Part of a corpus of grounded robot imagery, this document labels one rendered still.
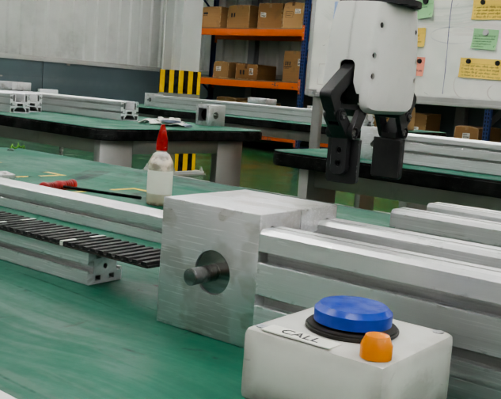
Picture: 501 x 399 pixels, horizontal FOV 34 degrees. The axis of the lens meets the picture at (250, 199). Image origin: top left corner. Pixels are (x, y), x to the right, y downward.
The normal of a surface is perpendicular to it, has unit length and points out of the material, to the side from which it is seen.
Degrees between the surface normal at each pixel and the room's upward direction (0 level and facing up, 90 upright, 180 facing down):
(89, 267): 90
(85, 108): 90
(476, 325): 90
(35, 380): 0
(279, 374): 90
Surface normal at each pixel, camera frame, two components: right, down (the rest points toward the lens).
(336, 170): -0.60, 0.07
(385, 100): 0.76, 0.30
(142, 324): 0.07, -0.99
